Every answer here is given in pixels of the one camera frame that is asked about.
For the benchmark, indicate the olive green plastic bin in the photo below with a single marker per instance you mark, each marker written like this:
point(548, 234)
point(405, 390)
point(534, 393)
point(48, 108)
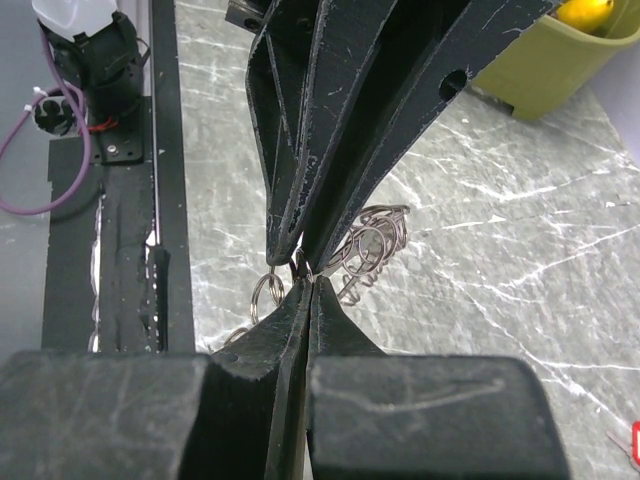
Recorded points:
point(551, 61)

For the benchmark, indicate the red key tag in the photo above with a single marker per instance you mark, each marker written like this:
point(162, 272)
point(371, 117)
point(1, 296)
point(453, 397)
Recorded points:
point(635, 443)

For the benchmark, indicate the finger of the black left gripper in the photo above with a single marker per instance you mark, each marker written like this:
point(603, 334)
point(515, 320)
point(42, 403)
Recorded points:
point(308, 65)
point(435, 50)

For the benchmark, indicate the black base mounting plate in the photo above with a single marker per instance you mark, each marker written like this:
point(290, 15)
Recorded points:
point(117, 275)

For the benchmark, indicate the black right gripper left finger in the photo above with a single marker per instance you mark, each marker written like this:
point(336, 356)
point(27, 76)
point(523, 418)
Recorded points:
point(234, 414)

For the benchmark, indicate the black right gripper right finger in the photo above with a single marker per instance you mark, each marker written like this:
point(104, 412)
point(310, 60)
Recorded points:
point(374, 415)

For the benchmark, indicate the silver key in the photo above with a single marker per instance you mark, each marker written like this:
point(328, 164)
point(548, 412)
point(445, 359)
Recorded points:
point(624, 447)

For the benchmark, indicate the yellow lemon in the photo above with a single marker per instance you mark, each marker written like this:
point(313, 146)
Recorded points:
point(585, 15)

